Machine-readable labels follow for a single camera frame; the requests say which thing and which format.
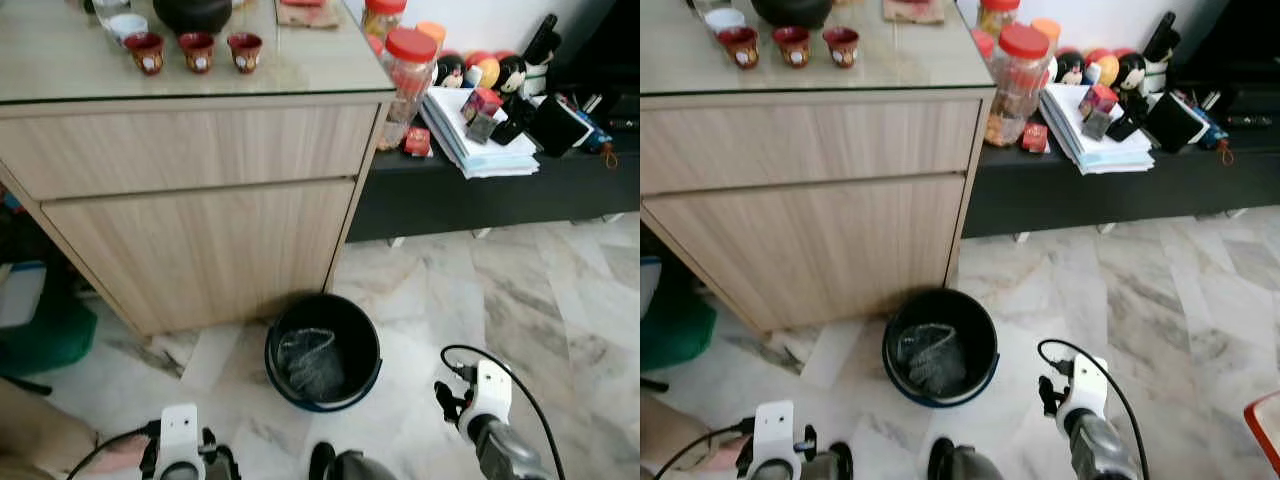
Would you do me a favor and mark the white paper stack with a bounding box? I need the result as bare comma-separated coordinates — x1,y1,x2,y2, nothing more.
419,84,542,180
1037,81,1157,177

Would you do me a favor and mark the red and grey box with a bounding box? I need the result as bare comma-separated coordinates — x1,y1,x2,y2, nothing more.
1077,83,1120,142
459,86,502,145

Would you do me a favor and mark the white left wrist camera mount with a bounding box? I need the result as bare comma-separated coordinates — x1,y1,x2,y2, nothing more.
751,399,797,480
157,402,207,480

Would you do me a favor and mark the person bare foot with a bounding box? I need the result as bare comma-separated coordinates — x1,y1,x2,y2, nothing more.
699,434,747,472
99,438,147,473

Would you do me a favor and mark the small red tea cup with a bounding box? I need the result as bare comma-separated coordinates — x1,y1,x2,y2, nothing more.
771,26,813,70
717,26,762,72
226,32,265,75
177,31,217,75
822,26,862,70
122,31,167,77

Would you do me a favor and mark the black television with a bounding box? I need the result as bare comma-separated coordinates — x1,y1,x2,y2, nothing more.
1169,0,1280,92
554,0,641,97

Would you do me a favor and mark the green container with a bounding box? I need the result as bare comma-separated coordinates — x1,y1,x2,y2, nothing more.
0,289,99,380
640,294,718,374

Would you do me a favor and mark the light wood drawer cabinet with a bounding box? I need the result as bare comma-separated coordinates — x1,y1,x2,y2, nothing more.
0,0,397,337
640,0,997,334

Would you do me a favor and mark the red plastic stool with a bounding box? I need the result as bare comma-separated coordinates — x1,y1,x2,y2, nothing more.
1244,391,1280,472

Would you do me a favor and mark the black phone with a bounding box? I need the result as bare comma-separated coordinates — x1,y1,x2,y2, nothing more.
1106,111,1147,144
489,114,532,147

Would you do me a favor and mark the round red orange doll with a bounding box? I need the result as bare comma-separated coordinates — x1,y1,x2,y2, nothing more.
1084,46,1120,87
464,49,502,92

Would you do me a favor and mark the white and blue container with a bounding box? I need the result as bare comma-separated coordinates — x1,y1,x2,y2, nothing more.
0,261,49,330
640,256,662,322

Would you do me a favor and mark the round black haired doll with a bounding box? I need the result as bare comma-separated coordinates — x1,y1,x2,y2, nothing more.
1052,47,1087,87
1114,51,1149,94
496,54,530,97
434,51,467,90

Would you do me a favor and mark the black bottle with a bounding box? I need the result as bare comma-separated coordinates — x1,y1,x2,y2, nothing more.
521,12,562,72
1139,11,1182,67

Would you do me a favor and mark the black low console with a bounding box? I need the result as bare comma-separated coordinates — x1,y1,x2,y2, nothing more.
344,88,641,245
959,84,1280,240

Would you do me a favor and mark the black teapot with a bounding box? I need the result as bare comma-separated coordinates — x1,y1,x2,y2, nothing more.
151,0,234,37
749,0,834,30

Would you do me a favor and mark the small white cup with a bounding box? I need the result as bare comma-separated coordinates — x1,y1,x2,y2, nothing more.
107,11,150,47
702,7,747,37

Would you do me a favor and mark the small blue object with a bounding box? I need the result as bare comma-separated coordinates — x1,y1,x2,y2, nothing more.
1189,111,1227,150
574,114,614,152

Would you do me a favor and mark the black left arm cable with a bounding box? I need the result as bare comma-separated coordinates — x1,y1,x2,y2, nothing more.
654,419,757,480
64,424,162,480

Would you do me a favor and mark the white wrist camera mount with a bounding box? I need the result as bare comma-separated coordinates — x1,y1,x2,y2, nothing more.
751,399,797,480
469,359,514,439
1057,354,1110,437
157,402,207,480

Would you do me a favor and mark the person beige trouser leg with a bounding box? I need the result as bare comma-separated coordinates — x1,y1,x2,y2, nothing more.
0,377,121,480
640,394,721,480

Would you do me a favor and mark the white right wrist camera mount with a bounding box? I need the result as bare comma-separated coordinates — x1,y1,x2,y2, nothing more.
1057,354,1110,437
469,359,514,439

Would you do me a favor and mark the small red lid jar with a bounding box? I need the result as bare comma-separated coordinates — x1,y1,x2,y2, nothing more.
976,0,1022,42
361,0,409,47

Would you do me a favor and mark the clear plastic bag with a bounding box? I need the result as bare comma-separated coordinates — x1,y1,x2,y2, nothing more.
894,321,967,397
276,326,347,402

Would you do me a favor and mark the brown tray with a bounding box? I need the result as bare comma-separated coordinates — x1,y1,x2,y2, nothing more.
274,0,342,30
881,0,947,26

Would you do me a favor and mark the large red lid plastic jar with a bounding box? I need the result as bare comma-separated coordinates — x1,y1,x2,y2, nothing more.
984,22,1052,149
377,26,440,152

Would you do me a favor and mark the black plastic rubbish bucket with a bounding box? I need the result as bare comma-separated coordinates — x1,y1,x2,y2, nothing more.
881,287,1002,409
263,291,384,414

